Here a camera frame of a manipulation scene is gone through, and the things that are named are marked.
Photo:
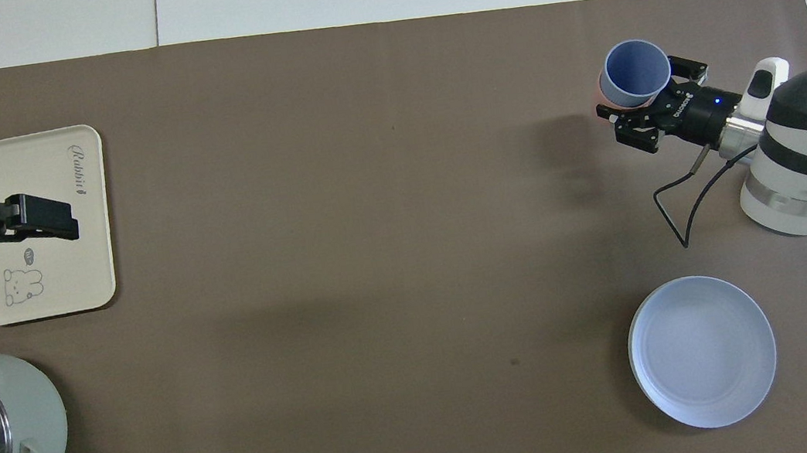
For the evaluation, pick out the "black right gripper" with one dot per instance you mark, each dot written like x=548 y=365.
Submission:
x=700 y=113

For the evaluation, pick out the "brown table mat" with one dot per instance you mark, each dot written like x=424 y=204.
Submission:
x=372 y=223

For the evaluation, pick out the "pink cup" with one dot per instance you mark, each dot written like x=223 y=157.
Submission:
x=604 y=95

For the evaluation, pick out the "cream tray with rabbit print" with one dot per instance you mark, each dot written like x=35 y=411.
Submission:
x=66 y=271

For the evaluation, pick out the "blue ribbed cup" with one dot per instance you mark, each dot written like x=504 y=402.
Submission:
x=636 y=71

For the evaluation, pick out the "lavender blue plate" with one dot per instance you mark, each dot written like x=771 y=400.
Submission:
x=705 y=354

